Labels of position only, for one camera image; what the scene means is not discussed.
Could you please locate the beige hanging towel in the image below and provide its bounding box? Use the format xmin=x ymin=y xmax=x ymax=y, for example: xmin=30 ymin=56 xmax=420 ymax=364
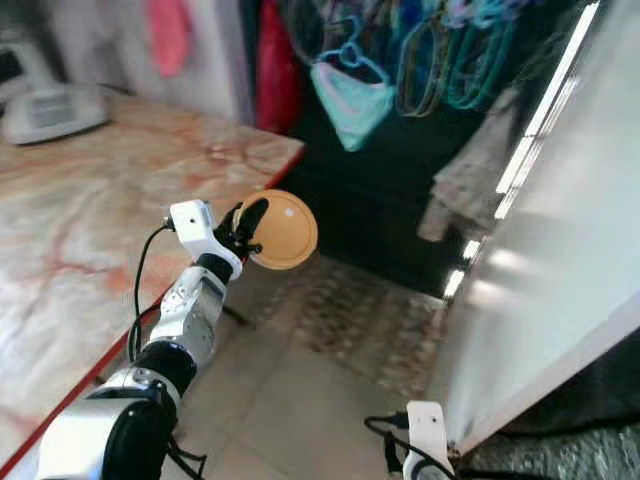
xmin=420 ymin=90 xmax=521 ymax=241

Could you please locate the dark countertop appliance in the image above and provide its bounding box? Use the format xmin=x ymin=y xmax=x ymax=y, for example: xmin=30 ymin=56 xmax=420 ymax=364
xmin=0 ymin=40 xmax=29 ymax=96

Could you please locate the orange round plate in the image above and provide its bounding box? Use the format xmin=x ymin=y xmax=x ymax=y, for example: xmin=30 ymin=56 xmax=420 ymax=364
xmin=235 ymin=188 xmax=319 ymax=271

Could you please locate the red hanging cloth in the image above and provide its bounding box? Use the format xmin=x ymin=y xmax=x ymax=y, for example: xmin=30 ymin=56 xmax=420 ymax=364
xmin=257 ymin=0 xmax=301 ymax=136

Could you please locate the teal garment on hanger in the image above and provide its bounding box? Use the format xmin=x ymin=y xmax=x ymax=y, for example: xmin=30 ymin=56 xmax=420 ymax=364
xmin=310 ymin=55 xmax=396 ymax=153

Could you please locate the marble table with red edge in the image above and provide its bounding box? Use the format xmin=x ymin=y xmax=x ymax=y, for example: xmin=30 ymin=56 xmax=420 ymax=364
xmin=0 ymin=90 xmax=306 ymax=476

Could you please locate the pink hanging cloth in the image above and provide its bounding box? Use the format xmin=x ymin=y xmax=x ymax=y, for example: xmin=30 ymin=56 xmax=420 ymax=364
xmin=148 ymin=0 xmax=193 ymax=79

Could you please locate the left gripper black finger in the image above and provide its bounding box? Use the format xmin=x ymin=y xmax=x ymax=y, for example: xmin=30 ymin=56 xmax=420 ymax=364
xmin=238 ymin=196 xmax=271 ymax=248

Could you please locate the white kitchen scale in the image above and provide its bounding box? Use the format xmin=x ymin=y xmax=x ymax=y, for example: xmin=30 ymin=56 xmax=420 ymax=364
xmin=2 ymin=85 xmax=113 ymax=146

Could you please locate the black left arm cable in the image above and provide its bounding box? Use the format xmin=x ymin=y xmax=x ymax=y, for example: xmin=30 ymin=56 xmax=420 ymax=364
xmin=130 ymin=222 xmax=173 ymax=361

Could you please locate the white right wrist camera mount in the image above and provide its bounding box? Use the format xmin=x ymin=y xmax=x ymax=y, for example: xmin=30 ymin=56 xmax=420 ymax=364
xmin=405 ymin=400 xmax=453 ymax=480

